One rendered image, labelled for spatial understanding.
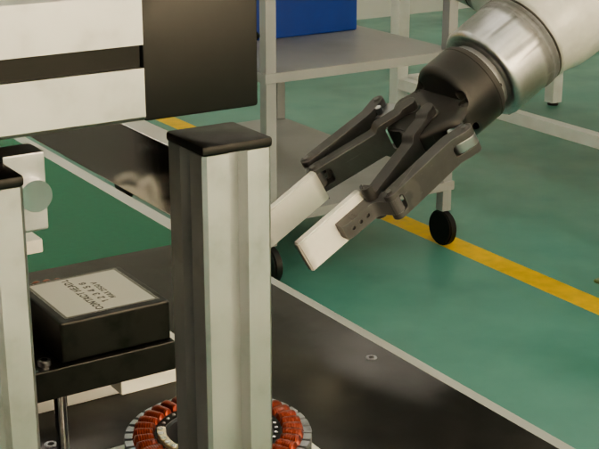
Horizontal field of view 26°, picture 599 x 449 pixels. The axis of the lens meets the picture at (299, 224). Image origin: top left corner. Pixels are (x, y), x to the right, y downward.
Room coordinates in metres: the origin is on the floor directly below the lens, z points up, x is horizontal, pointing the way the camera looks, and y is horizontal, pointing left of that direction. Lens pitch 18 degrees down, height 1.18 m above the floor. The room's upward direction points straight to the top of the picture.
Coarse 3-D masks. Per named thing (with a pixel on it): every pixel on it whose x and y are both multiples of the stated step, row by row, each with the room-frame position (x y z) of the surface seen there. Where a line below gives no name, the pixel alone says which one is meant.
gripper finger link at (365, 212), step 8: (376, 200) 1.00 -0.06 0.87; (384, 200) 0.99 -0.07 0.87; (400, 200) 0.99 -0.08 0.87; (352, 208) 1.00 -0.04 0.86; (360, 208) 1.00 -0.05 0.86; (368, 208) 0.99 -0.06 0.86; (376, 208) 1.00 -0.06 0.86; (384, 208) 0.99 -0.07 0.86; (392, 208) 0.99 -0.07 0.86; (400, 208) 0.99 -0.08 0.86; (344, 216) 0.99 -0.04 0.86; (352, 216) 0.99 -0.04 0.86; (360, 216) 0.99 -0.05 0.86; (368, 216) 1.00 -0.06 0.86; (376, 216) 1.00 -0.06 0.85; (336, 224) 0.99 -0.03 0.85; (344, 224) 0.98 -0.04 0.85; (352, 224) 0.99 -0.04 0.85; (360, 224) 0.99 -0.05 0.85; (344, 232) 0.98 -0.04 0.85; (352, 232) 0.99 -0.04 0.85
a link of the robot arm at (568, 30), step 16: (480, 0) 1.18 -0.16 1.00; (512, 0) 1.12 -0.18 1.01; (528, 0) 1.12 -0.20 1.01; (544, 0) 1.12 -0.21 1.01; (560, 0) 1.11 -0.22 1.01; (576, 0) 1.12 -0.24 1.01; (592, 0) 1.12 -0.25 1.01; (544, 16) 1.11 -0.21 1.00; (560, 16) 1.11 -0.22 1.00; (576, 16) 1.11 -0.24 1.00; (592, 16) 1.12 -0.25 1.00; (560, 32) 1.11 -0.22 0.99; (576, 32) 1.11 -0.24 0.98; (592, 32) 1.12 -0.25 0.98; (560, 48) 1.11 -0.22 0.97; (576, 48) 1.12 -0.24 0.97; (592, 48) 1.13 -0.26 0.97; (560, 64) 1.12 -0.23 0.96; (576, 64) 1.14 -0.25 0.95
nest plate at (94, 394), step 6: (90, 390) 0.83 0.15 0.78; (96, 390) 0.84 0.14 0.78; (102, 390) 0.84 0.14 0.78; (108, 390) 0.84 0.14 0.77; (114, 390) 0.84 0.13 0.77; (72, 396) 0.83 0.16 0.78; (78, 396) 0.83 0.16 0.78; (84, 396) 0.83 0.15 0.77; (90, 396) 0.83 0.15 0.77; (96, 396) 0.84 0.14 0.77; (102, 396) 0.84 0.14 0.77; (42, 402) 0.81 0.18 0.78; (48, 402) 0.82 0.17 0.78; (72, 402) 0.83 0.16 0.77; (78, 402) 0.83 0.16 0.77; (42, 408) 0.81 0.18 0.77; (48, 408) 0.82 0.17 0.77
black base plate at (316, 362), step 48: (288, 336) 0.95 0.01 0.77; (336, 336) 0.95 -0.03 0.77; (288, 384) 0.86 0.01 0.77; (336, 384) 0.86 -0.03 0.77; (384, 384) 0.86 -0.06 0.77; (432, 384) 0.86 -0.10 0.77; (48, 432) 0.79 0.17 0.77; (96, 432) 0.79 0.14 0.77; (336, 432) 0.79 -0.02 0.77; (384, 432) 0.79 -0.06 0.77; (432, 432) 0.79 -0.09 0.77; (480, 432) 0.79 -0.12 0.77; (528, 432) 0.79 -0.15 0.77
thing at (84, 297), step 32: (32, 288) 0.66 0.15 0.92; (64, 288) 0.66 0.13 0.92; (96, 288) 0.66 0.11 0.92; (128, 288) 0.66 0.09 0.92; (32, 320) 0.65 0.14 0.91; (64, 320) 0.62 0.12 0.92; (96, 320) 0.63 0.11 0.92; (128, 320) 0.63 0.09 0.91; (160, 320) 0.65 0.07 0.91; (64, 352) 0.62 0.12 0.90; (96, 352) 0.62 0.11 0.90; (128, 352) 0.63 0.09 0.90; (160, 352) 0.64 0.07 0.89; (64, 384) 0.61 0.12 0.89; (96, 384) 0.62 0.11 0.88; (128, 384) 0.64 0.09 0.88; (160, 384) 0.65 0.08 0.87
